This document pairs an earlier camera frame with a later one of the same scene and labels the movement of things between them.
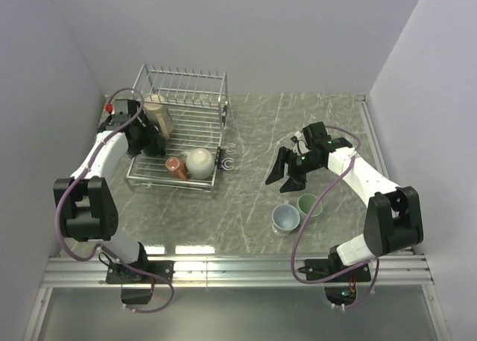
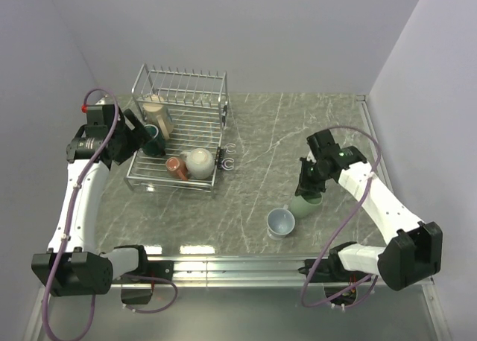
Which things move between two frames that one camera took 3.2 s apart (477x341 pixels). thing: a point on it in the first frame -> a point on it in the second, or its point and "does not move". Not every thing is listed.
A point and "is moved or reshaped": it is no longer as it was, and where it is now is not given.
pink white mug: [175, 164] does not move
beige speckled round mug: [200, 163] does not move
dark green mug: [155, 148] does not move
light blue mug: [285, 217] is moved or reshaped
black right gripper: [288, 155] -> [305, 187]
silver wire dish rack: [188, 108] does not move
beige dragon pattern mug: [157, 112] does not move
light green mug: [304, 205] is moved or reshaped
